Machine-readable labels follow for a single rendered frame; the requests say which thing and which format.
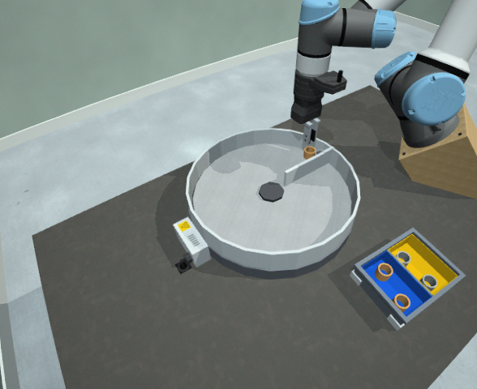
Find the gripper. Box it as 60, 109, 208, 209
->
290, 52, 347, 145

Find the bronze bushing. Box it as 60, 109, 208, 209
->
303, 146, 316, 160
375, 263, 393, 281
392, 294, 410, 313

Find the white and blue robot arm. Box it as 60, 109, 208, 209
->
297, 0, 477, 148

